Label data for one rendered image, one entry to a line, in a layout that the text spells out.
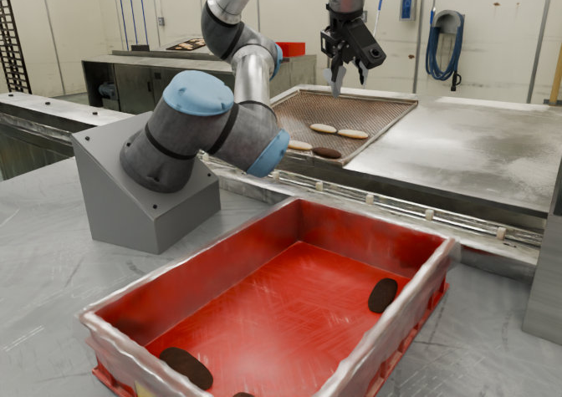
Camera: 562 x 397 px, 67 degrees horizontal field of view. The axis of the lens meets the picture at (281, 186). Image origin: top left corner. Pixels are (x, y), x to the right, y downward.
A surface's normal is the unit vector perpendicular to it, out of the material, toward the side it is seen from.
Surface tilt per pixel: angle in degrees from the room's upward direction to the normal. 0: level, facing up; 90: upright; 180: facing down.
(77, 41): 90
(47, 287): 0
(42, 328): 0
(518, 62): 90
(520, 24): 90
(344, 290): 0
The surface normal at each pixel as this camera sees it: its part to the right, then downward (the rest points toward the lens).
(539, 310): -0.62, 0.30
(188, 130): 0.04, 0.66
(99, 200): -0.41, 0.34
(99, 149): 0.58, -0.62
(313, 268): -0.02, -0.93
